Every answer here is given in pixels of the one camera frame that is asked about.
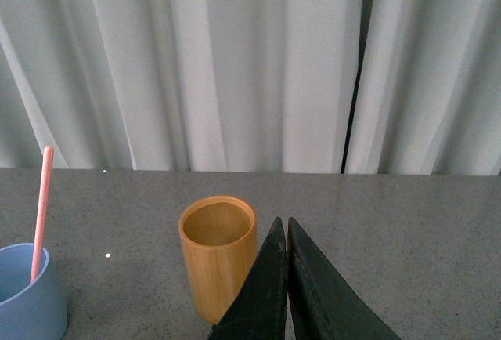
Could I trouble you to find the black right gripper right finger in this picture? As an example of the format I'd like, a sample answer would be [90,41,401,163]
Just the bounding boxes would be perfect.
[287,218,398,339]

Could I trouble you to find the white pleated curtain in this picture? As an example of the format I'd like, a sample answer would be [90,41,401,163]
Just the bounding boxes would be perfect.
[1,0,500,175]

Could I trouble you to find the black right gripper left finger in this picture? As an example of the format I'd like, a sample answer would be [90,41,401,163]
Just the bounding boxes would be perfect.
[208,217,288,340]

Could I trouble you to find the pink chopstick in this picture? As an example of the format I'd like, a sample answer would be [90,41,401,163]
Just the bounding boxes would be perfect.
[30,146,54,284]

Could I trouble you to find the wooden cylindrical chopstick holder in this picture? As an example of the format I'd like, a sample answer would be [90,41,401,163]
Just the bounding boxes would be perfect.
[178,195,258,324]

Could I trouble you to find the blue plastic cup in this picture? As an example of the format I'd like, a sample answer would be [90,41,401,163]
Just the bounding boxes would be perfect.
[1,243,67,339]

